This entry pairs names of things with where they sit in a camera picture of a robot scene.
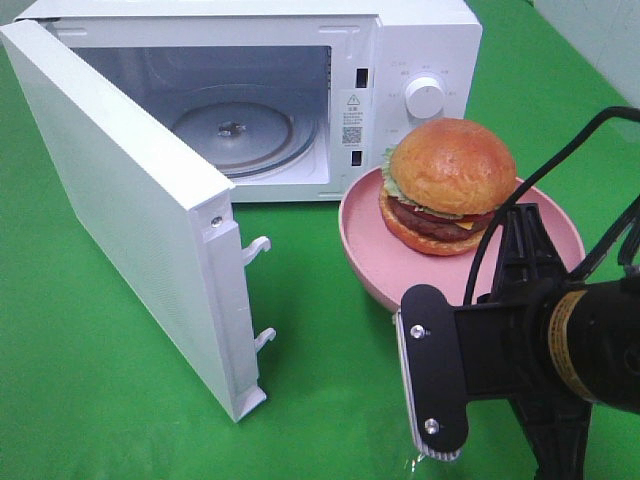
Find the burger with sesame bun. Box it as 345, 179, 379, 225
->
379, 118, 517, 256

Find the white microwave door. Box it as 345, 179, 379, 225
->
1, 20, 275, 420

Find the pink round plate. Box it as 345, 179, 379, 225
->
339, 168, 585, 313

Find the white warning label sticker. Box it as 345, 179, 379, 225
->
338, 89, 368, 147

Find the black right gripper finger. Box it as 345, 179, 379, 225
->
395, 285, 469, 461
492, 203, 567, 300

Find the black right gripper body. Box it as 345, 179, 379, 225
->
454, 276, 639, 479

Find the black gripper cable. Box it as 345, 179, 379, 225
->
462, 105, 640, 306

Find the white microwave oven body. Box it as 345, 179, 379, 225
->
10, 1, 482, 202

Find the glass microwave turntable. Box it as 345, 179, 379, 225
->
172, 102, 318, 178

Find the upper white microwave knob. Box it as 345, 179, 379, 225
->
404, 75, 445, 119

